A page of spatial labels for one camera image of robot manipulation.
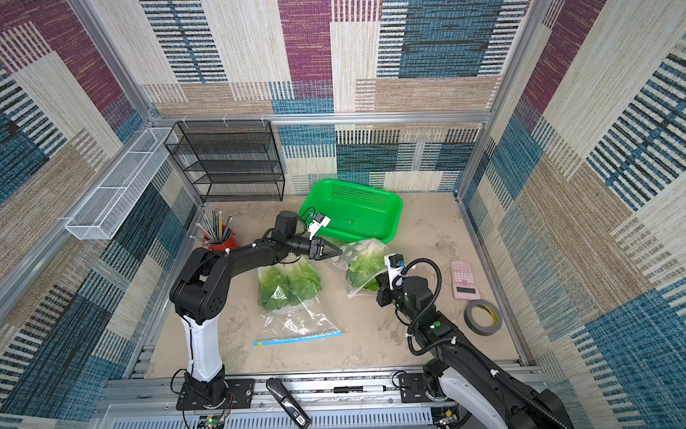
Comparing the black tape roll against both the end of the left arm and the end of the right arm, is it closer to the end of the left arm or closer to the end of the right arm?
the end of the right arm

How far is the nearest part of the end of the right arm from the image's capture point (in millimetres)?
717

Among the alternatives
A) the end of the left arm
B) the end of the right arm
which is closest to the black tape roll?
the end of the right arm

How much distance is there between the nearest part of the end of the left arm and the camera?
0.83 meters
